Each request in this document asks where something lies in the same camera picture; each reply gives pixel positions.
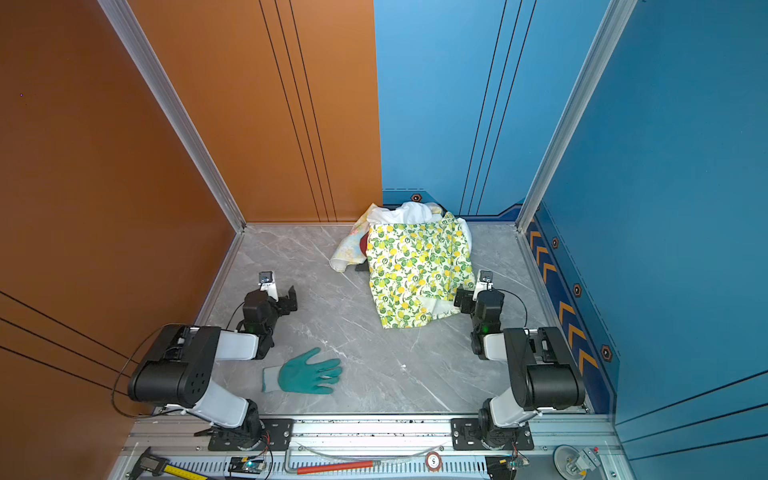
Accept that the dark red cloth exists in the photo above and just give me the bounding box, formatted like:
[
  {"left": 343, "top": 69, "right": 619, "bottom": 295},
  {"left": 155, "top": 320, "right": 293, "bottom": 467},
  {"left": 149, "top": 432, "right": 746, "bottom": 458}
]
[{"left": 359, "top": 232, "right": 369, "bottom": 257}]

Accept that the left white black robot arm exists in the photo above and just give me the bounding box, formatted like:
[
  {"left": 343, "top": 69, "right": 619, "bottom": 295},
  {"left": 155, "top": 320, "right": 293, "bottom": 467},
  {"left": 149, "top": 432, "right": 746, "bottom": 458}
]
[{"left": 128, "top": 284, "right": 298, "bottom": 452}]

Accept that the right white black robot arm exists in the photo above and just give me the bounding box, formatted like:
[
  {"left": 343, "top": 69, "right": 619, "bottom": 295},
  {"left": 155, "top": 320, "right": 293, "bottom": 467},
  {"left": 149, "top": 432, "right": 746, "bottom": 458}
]
[{"left": 454, "top": 288, "right": 586, "bottom": 450}]

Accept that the lemon print green cloth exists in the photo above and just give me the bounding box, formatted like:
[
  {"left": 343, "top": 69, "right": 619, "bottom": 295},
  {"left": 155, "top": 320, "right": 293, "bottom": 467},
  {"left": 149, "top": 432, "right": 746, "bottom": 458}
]
[{"left": 367, "top": 213, "right": 476, "bottom": 329}]

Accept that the white cloth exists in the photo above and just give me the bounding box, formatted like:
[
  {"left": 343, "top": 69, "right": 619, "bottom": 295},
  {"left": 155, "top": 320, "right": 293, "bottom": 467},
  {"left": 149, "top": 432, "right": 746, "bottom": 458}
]
[{"left": 365, "top": 202, "right": 444, "bottom": 258}]

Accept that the green white work glove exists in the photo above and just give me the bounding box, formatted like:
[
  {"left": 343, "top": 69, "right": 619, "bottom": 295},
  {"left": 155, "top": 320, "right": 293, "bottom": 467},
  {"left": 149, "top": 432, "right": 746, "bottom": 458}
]
[{"left": 261, "top": 348, "right": 343, "bottom": 395}]

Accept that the left green circuit board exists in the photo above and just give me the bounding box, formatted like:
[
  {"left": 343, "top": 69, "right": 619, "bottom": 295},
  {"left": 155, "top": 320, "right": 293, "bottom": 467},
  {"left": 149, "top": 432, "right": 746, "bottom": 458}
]
[{"left": 227, "top": 456, "right": 267, "bottom": 478}]

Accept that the green circuit board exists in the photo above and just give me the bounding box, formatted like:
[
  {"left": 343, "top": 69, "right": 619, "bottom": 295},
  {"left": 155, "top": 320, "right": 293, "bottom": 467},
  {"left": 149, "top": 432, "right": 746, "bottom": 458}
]
[
  {"left": 227, "top": 456, "right": 267, "bottom": 478},
  {"left": 499, "top": 454, "right": 530, "bottom": 471}
]

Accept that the right green circuit board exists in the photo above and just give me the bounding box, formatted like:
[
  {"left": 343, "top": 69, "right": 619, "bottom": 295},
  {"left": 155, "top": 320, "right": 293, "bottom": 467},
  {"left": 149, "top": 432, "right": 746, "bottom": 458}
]
[{"left": 499, "top": 454, "right": 530, "bottom": 471}]

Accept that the round red white sticker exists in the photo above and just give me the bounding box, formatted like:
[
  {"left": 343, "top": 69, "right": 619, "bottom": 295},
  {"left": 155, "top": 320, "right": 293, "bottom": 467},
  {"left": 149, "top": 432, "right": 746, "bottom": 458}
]
[{"left": 425, "top": 451, "right": 443, "bottom": 472}]

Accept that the grey round device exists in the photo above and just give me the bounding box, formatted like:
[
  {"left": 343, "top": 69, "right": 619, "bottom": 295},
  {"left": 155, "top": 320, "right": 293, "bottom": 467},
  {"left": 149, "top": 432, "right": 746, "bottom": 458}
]
[{"left": 553, "top": 445, "right": 602, "bottom": 480}]

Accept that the yellow black caliper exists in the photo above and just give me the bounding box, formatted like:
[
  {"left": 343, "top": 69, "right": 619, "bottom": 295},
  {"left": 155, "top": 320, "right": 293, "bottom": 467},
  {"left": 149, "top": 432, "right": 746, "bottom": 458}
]
[{"left": 125, "top": 448, "right": 208, "bottom": 480}]

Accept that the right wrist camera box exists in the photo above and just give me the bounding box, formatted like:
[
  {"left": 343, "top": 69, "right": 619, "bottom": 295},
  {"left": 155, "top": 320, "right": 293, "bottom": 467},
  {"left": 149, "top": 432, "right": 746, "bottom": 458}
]
[{"left": 473, "top": 270, "right": 493, "bottom": 300}]

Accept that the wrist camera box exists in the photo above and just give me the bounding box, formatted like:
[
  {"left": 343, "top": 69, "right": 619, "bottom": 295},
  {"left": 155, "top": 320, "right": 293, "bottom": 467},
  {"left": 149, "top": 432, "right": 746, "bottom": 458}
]
[
  {"left": 473, "top": 270, "right": 493, "bottom": 300},
  {"left": 259, "top": 270, "right": 279, "bottom": 301}
]

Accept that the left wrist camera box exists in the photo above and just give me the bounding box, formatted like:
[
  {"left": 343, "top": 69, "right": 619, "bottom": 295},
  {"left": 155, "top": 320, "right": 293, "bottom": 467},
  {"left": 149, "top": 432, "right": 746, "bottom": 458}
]
[{"left": 259, "top": 270, "right": 279, "bottom": 301}]

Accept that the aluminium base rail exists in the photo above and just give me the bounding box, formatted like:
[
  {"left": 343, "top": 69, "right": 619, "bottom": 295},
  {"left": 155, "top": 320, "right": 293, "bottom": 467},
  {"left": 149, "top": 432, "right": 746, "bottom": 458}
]
[{"left": 108, "top": 413, "right": 634, "bottom": 479}]

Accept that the red handled hex key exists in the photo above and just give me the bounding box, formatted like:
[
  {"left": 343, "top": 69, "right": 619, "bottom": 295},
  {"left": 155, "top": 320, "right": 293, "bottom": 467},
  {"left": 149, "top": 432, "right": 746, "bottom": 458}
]
[{"left": 283, "top": 450, "right": 381, "bottom": 475}]

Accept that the right aluminium corner post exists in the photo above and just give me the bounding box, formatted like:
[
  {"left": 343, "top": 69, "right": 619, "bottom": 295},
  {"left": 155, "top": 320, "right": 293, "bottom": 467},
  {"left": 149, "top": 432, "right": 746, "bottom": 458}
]
[{"left": 516, "top": 0, "right": 637, "bottom": 234}]

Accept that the aluminium corner post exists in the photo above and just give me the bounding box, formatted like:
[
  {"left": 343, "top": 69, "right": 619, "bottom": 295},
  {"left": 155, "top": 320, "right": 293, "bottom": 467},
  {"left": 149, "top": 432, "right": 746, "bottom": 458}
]
[
  {"left": 516, "top": 0, "right": 637, "bottom": 234},
  {"left": 98, "top": 0, "right": 247, "bottom": 235}
]

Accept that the left aluminium corner post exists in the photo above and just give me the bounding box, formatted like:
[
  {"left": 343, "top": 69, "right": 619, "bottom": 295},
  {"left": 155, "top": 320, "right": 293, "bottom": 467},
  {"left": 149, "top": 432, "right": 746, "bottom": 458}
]
[{"left": 98, "top": 0, "right": 247, "bottom": 235}]

